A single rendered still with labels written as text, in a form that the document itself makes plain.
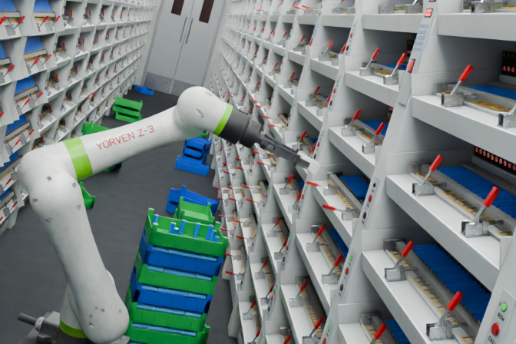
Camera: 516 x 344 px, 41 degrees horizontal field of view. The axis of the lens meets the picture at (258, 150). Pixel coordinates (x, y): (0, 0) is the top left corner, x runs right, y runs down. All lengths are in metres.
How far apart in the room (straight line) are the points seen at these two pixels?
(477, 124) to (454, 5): 0.44
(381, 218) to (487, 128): 0.51
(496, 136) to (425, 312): 0.37
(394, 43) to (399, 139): 0.75
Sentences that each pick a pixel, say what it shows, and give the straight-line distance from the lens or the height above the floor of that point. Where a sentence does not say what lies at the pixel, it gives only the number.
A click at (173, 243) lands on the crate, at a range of 2.66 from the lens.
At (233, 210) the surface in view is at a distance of 4.47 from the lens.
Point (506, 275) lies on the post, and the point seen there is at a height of 1.11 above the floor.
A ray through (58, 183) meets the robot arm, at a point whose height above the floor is 0.87.
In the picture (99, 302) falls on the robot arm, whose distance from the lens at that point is 1.89.
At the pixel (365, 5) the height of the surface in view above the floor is 1.52.
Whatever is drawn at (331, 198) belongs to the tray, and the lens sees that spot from 2.09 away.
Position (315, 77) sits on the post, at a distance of 2.97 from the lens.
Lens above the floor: 1.34
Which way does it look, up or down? 9 degrees down
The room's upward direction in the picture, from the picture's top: 16 degrees clockwise
